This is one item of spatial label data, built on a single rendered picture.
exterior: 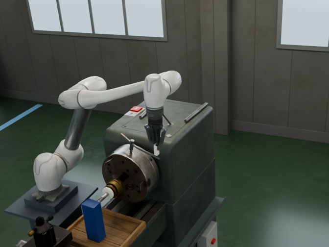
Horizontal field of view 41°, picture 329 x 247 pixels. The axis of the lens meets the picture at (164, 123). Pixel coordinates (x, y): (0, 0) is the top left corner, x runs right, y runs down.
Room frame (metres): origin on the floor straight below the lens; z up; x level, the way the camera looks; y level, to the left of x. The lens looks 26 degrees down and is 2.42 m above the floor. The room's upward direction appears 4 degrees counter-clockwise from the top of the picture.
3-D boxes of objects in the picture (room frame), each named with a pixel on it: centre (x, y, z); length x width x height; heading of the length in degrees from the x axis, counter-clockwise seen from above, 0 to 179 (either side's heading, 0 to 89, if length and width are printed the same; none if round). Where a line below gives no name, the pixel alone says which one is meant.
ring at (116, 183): (1.99, 0.30, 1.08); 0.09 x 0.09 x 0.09; 58
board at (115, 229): (1.88, 0.38, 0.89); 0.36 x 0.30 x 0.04; 58
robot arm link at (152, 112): (2.01, 0.04, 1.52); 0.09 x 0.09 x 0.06
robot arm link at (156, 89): (2.02, 0.03, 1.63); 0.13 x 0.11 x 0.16; 149
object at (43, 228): (1.65, 0.61, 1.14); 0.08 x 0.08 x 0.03
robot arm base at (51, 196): (2.40, 0.79, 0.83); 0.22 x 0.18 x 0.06; 153
